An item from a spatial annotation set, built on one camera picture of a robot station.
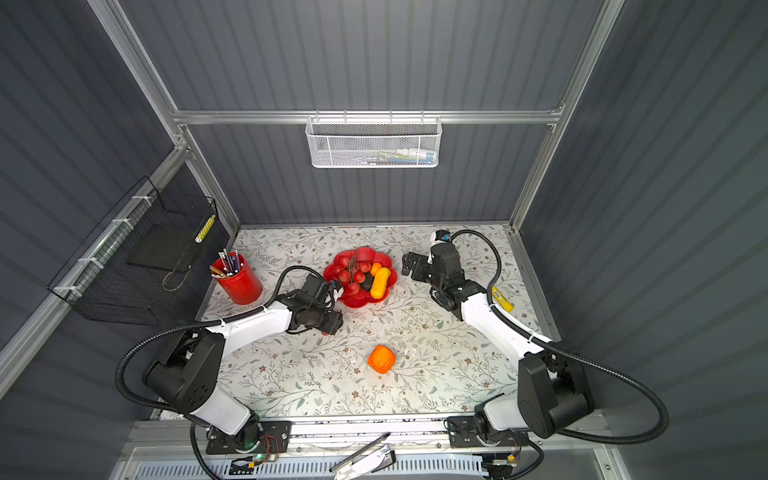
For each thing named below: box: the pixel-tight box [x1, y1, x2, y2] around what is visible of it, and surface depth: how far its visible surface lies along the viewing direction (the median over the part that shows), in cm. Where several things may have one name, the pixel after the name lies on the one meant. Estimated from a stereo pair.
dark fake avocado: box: [360, 272, 375, 292], surface depth 99 cm
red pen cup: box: [209, 252, 263, 305], surface depth 95 cm
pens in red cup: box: [209, 248, 244, 279], surface depth 95 cm
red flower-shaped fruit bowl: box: [323, 247, 398, 309], surface depth 99 cm
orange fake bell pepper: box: [367, 345, 397, 374], surface depth 83 cm
